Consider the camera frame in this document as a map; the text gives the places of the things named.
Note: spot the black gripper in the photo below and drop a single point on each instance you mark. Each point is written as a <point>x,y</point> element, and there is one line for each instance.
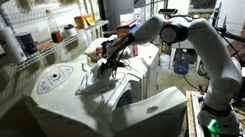
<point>113,61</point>

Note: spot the white cloth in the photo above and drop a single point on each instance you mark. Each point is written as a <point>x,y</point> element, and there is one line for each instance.
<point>95,80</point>

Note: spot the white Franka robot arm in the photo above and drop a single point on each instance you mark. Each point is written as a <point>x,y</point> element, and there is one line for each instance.
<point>215,55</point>

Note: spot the plain white washing machine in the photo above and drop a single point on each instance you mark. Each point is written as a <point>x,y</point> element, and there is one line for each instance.
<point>150,63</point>

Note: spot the wicker basket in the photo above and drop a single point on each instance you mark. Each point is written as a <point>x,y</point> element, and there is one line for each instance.
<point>95,57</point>

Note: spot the red capped vinegar bottle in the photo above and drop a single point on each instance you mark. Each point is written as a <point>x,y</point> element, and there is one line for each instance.
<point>99,50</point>

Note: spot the orange and blue box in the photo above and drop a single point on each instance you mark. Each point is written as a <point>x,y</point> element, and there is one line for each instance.
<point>126,27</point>

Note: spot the yellow box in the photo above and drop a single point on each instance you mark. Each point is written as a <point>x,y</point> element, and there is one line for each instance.
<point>89,18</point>

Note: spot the white jar with blue lid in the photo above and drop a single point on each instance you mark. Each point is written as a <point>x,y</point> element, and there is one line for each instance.
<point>70,30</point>

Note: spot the white bucket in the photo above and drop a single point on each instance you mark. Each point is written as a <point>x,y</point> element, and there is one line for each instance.
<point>164,61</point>

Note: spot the white washer with control panel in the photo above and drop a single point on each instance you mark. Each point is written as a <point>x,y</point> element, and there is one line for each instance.
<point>69,115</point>

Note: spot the white washer door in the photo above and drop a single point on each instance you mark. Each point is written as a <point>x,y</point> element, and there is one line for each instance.
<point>148,121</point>

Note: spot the small orange object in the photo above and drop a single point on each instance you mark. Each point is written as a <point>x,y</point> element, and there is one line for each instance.
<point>45,45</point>

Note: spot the clear bottle with dark liquid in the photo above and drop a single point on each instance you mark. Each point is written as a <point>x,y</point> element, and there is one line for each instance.
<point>54,28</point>

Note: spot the grey water heater tank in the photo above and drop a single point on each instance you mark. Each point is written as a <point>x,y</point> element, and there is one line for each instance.
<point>119,1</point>

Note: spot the blue water jug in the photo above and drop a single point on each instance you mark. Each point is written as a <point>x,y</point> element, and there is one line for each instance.
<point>181,63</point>

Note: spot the dark blue canister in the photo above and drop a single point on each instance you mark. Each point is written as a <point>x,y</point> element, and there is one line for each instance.
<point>27,43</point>

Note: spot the wooden base board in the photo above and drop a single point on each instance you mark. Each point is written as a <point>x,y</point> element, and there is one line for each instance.
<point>190,120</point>

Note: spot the tall white bottle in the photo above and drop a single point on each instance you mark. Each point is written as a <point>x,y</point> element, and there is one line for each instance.
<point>9,44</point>

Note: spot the black camera on stand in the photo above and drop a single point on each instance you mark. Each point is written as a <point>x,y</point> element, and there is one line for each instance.
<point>167,11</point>

